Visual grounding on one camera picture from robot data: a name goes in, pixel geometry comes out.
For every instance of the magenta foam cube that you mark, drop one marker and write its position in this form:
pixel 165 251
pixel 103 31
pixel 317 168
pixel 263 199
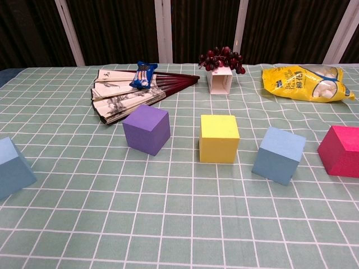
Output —
pixel 342 157

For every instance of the dark pleated curtain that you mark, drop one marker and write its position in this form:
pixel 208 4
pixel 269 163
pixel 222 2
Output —
pixel 117 28

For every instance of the dark red grape bunch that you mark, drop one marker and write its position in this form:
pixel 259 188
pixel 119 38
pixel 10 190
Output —
pixel 216 60

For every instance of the yellow marshmallow bag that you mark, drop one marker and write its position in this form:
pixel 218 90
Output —
pixel 291 87

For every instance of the white paper box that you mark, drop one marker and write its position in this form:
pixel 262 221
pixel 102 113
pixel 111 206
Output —
pixel 220 84

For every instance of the purple foam cube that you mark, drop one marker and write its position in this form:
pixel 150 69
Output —
pixel 146 131

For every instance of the yellow foam cube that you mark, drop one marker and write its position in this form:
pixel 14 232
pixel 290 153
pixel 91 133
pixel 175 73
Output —
pixel 218 143

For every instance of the white metal frame post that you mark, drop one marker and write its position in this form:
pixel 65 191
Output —
pixel 163 30
pixel 240 28
pixel 69 33
pixel 342 33

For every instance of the green checked tablecloth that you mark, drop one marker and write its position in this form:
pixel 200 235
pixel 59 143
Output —
pixel 168 210

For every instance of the painted paper folding fan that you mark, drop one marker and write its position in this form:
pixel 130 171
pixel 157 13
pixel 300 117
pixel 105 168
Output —
pixel 117 103

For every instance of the blue snack packet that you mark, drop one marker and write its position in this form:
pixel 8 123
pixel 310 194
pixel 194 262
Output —
pixel 141 77

